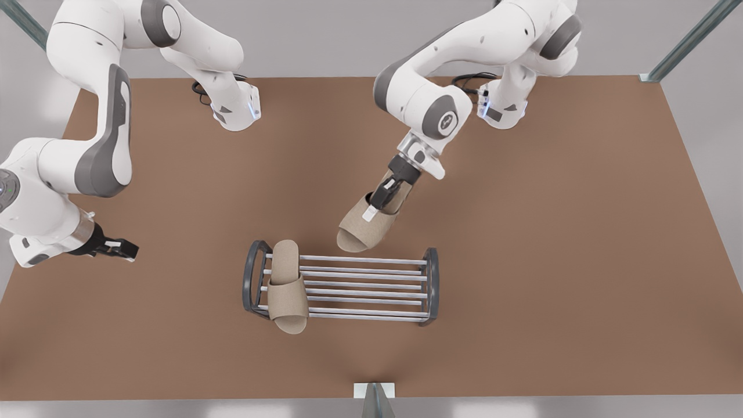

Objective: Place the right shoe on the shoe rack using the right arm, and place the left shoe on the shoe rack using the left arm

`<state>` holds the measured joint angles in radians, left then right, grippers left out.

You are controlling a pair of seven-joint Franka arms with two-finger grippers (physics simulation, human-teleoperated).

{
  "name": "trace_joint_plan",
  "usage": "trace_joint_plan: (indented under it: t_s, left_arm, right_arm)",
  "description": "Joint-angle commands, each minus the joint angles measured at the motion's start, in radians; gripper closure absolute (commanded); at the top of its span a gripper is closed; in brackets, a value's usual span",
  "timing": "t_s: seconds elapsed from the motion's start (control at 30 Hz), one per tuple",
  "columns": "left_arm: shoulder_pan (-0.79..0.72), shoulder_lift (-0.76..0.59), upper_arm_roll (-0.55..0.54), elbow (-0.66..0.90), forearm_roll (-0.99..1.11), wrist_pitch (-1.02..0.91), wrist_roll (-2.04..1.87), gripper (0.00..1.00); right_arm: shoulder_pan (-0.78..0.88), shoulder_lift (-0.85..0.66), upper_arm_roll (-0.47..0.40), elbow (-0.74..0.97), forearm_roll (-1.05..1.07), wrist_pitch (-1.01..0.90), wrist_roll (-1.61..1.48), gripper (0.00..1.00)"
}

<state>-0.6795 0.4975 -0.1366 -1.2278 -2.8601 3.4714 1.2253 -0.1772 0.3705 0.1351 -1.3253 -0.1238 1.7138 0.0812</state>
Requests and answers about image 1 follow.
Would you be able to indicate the beige open-toe slipper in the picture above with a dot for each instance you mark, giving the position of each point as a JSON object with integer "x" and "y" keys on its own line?
{"x": 286, "y": 290}
{"x": 363, "y": 229}

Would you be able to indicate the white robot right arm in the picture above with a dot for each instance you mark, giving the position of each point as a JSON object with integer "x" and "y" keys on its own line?
{"x": 87, "y": 75}

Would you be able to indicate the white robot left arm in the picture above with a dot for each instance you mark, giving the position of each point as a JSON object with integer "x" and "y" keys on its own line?
{"x": 441, "y": 64}

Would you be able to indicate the dark grey metal shoe rack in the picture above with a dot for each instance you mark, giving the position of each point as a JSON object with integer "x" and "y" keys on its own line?
{"x": 360, "y": 287}

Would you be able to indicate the silver frame post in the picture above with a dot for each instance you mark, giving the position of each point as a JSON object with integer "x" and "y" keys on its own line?
{"x": 376, "y": 400}
{"x": 688, "y": 43}
{"x": 23, "y": 20}

